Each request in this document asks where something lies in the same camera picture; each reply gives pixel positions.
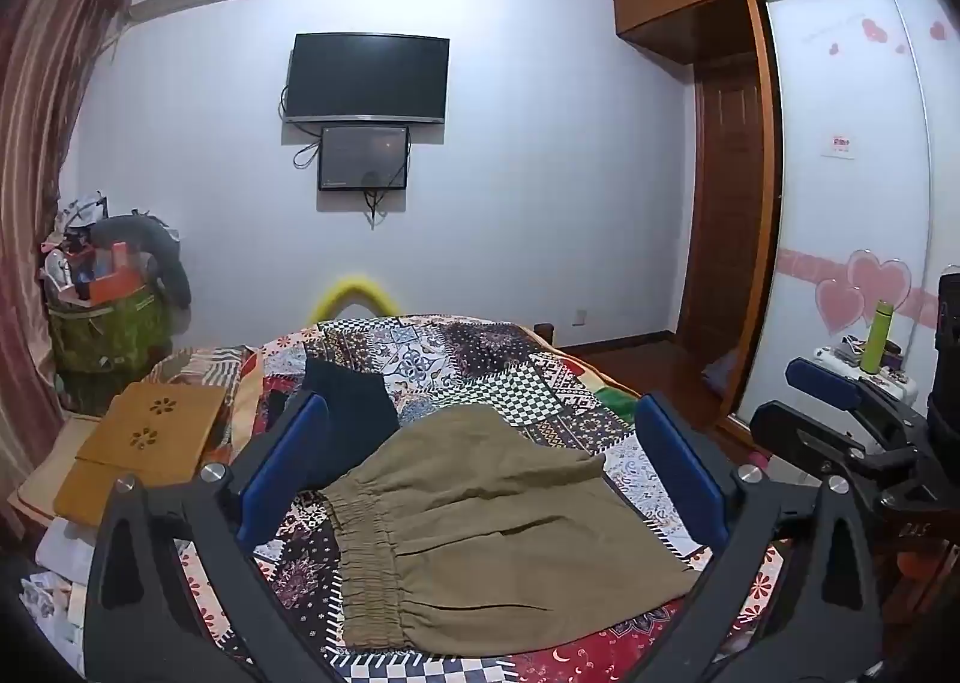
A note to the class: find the grey floor mat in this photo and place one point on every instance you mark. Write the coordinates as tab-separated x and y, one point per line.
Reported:
721	374

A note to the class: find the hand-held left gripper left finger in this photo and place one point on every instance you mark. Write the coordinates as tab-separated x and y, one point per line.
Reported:
289	465

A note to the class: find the yellow plush object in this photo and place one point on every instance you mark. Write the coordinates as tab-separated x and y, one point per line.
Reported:
352	293

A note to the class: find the grey neck pillow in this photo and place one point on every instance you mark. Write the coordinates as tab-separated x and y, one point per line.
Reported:
161	255

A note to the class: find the dark wooden bedpost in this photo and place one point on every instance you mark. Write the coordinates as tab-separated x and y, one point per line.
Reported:
546	333

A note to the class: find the small black wall monitor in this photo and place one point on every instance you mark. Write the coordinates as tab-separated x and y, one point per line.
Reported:
364	154

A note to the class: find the green laundry bag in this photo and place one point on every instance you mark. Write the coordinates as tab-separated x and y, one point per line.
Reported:
105	330

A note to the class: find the patchwork printed bed cover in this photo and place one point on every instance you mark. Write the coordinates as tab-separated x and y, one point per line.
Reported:
525	368

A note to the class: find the pink striped curtain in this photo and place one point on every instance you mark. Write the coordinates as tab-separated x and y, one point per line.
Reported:
37	128

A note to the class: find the dark navy garment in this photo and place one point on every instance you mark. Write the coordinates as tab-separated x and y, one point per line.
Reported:
352	398

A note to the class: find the khaki pants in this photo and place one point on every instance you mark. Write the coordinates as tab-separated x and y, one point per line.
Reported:
510	503

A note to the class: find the wooden wardrobe with sliding doors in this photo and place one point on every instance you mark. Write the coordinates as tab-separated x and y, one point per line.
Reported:
840	203

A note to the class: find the wooden lap tray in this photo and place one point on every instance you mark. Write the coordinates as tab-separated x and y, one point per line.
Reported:
142	443

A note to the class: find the green bottle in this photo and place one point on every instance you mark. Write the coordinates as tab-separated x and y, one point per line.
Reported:
879	334

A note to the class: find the pile of white papers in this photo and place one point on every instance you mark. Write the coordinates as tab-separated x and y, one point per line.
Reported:
49	585

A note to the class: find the white bedside table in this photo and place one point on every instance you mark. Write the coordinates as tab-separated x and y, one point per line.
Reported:
896	383

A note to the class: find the brown wooden door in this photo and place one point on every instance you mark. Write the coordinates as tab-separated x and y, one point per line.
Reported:
724	188

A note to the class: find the colourful fleece blanket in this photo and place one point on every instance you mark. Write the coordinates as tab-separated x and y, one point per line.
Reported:
616	399

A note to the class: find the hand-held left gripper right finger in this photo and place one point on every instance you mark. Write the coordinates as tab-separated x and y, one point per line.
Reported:
686	473

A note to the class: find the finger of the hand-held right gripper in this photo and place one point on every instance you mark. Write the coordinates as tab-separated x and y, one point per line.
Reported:
821	379
795	435

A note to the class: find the black wall television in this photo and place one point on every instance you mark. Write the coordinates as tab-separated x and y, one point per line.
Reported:
367	75

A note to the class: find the orange box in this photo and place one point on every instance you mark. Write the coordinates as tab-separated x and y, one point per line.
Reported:
105	287

